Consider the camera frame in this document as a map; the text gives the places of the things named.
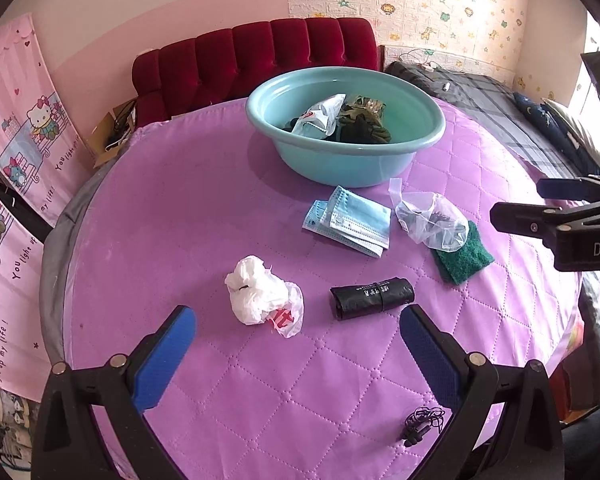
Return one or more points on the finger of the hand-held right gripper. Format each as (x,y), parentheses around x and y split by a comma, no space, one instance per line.
(580,187)
(525,220)

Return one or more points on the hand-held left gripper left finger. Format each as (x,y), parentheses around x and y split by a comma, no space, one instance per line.
(162,360)

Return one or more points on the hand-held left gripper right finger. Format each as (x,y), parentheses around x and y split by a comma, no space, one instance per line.
(432,360)

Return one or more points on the green scouring pad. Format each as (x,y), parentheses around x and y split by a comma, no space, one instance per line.
(462,260)

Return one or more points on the black earphones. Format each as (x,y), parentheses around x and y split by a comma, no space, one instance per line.
(412,432)

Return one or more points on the black garbage bag roll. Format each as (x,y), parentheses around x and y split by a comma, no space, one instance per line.
(370,297)

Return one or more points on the clear plastic bag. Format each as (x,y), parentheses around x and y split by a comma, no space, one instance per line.
(430,220)

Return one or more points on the white plastic bag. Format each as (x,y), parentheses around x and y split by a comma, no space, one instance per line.
(255,290)

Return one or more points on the blue face mask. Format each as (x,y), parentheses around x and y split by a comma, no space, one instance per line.
(360,215)
(315,220)

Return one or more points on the black glove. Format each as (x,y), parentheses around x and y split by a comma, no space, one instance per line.
(360,130)

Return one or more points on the beige brown snack packet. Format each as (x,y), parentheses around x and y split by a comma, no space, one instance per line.
(372,102)

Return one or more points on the teal plastic basin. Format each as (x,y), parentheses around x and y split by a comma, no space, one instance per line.
(330,165)

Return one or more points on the white orange snack packet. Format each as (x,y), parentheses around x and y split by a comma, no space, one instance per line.
(320,115)

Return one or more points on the white pillow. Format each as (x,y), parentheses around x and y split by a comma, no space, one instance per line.
(575,130)

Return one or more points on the navy star pillow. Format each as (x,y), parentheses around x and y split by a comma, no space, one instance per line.
(535,110)

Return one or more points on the grey plaid bed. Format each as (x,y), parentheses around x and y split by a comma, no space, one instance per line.
(485,95)

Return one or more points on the pink cartoon curtain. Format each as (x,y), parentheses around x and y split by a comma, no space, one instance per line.
(20,110)
(5,300)

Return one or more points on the cartoon printed cloth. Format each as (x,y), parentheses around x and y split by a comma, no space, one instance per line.
(2,435)

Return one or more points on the cardboard box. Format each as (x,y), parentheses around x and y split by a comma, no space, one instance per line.
(102,135)

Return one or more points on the red velvet sofa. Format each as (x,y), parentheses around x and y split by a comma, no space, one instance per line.
(260,55)

